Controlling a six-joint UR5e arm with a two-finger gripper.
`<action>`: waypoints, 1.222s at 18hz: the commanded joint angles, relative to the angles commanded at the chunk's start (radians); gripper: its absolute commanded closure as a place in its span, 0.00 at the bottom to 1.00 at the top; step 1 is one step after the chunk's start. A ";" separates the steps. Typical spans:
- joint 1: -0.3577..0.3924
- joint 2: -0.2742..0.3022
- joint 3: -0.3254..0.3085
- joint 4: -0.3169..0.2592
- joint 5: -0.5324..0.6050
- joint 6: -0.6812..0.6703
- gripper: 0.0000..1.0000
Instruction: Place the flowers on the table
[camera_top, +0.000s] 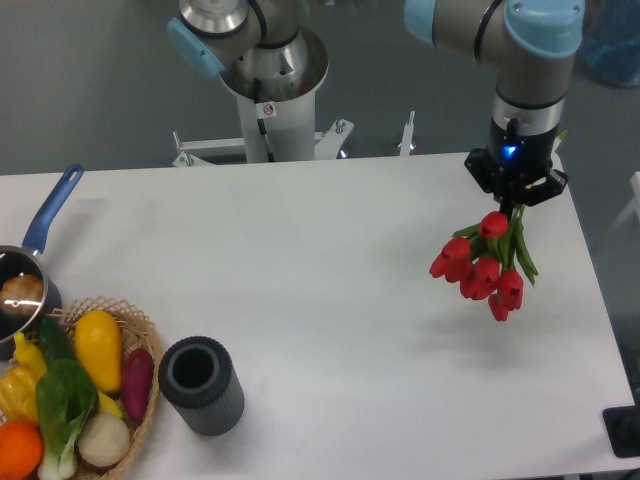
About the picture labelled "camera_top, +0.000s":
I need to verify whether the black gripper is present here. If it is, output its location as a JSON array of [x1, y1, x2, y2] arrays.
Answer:
[[464, 118, 568, 220]]

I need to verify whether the red tulip bouquet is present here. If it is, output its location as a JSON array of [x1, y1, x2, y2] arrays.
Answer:
[[429, 211, 539, 322]]

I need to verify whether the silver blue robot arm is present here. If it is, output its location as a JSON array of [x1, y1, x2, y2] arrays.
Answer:
[[167, 1, 584, 215]]

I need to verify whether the blue water bottle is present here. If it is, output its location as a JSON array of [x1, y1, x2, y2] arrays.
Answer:
[[579, 1, 639, 88]]

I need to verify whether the black device at table edge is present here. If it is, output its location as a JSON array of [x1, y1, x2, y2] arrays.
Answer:
[[602, 406, 639, 458]]

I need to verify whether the dark grey ribbed vase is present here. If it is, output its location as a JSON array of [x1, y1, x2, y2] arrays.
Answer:
[[159, 336, 245, 437]]

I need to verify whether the woven wicker basket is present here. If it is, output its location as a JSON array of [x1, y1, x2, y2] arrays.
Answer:
[[0, 295, 164, 480]]

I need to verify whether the purple eggplant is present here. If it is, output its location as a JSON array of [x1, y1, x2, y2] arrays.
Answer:
[[121, 347, 154, 423]]

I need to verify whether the yellow squash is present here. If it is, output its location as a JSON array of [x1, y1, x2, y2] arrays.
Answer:
[[74, 310, 122, 396]]

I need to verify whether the white garlic bulb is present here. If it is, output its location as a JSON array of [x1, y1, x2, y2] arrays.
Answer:
[[77, 412, 131, 468]]

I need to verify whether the green bok choy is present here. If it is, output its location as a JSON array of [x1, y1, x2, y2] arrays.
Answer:
[[36, 316, 98, 479]]

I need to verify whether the bread roll in pan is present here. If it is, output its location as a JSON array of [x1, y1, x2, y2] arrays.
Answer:
[[1, 274, 44, 317]]

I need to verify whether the yellow banana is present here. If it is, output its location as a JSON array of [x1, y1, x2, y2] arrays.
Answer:
[[13, 332, 47, 380]]

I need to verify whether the yellow bell pepper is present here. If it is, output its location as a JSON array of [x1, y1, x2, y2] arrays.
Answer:
[[1, 367, 39, 425]]

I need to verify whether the orange fruit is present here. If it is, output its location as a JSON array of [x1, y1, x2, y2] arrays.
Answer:
[[1, 421, 43, 479]]

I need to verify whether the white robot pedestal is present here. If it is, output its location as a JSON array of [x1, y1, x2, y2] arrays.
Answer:
[[168, 19, 354, 166]]

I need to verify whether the black cable on pedestal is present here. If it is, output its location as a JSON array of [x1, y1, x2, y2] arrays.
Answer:
[[252, 77, 276, 164]]

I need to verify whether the blue handled saucepan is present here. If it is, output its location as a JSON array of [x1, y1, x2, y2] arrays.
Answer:
[[1, 164, 84, 361]]

